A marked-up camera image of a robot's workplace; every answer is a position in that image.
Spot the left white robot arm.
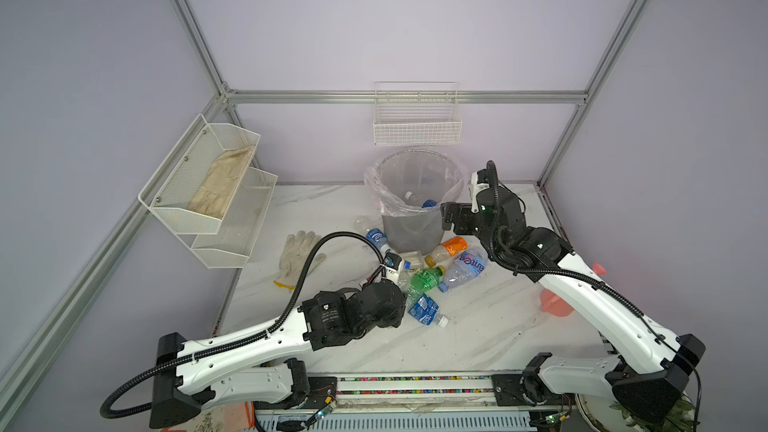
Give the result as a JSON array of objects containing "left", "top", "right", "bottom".
[{"left": 99, "top": 231, "right": 405, "bottom": 429}]

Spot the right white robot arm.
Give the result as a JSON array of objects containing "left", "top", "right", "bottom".
[{"left": 440, "top": 161, "right": 706, "bottom": 426}]

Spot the blue label bottle near bin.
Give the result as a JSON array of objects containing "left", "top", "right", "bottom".
[{"left": 357, "top": 217, "right": 390, "bottom": 255}]

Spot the grey mesh waste bin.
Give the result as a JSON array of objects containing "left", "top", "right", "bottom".
[{"left": 371, "top": 148, "right": 462, "bottom": 256}]

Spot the clear plastic bin liner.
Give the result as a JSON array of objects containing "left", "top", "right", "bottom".
[{"left": 363, "top": 147, "right": 469, "bottom": 217}]

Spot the orange label juice bottle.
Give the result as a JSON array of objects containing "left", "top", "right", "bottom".
[{"left": 424, "top": 236, "right": 468, "bottom": 268}]

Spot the large crushed blue label bottle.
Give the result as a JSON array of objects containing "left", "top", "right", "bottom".
[{"left": 438, "top": 247, "right": 488, "bottom": 293}]

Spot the green Sprite bottle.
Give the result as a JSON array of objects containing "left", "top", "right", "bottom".
[{"left": 407, "top": 266, "right": 445, "bottom": 302}]

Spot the clear green cap bottle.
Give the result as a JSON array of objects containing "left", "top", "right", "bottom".
[{"left": 400, "top": 251, "right": 426, "bottom": 271}]

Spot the white cotton work glove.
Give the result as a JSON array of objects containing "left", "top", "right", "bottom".
[{"left": 274, "top": 231, "right": 322, "bottom": 290}]

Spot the pink spray bottle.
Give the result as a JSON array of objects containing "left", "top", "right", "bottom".
[{"left": 540, "top": 256, "right": 609, "bottom": 321}]

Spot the white mesh lower shelf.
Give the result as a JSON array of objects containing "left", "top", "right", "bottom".
[{"left": 191, "top": 167, "right": 278, "bottom": 269}]

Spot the white mesh shelf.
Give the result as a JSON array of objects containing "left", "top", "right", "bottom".
[
  {"left": 138, "top": 115, "right": 260, "bottom": 235},
  {"left": 191, "top": 167, "right": 278, "bottom": 269}
]

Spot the beige glove in shelf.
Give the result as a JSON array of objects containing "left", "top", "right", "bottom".
[{"left": 187, "top": 146, "right": 256, "bottom": 219}]

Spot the white mesh upper shelf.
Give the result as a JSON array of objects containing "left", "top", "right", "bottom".
[{"left": 138, "top": 115, "right": 260, "bottom": 235}]

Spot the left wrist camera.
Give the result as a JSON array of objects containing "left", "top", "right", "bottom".
[{"left": 382, "top": 250, "right": 410, "bottom": 287}]

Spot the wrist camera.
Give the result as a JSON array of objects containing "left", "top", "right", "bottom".
[
  {"left": 382, "top": 250, "right": 410, "bottom": 287},
  {"left": 469, "top": 168, "right": 498, "bottom": 214}
]

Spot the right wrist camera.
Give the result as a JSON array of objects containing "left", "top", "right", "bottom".
[{"left": 469, "top": 168, "right": 498, "bottom": 214}]

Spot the white wire wall basket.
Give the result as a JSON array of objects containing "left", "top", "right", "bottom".
[{"left": 373, "top": 81, "right": 463, "bottom": 146}]

